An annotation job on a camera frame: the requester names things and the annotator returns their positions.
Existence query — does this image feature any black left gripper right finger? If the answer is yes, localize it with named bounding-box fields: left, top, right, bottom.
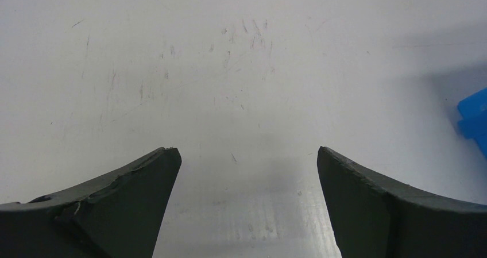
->
left=317, top=147, right=486, bottom=257

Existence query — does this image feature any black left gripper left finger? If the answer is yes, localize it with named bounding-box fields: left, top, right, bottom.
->
left=1, top=148, right=181, bottom=257

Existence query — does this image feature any blue plastic bin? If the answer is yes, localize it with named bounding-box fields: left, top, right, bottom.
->
left=457, top=88, right=486, bottom=157

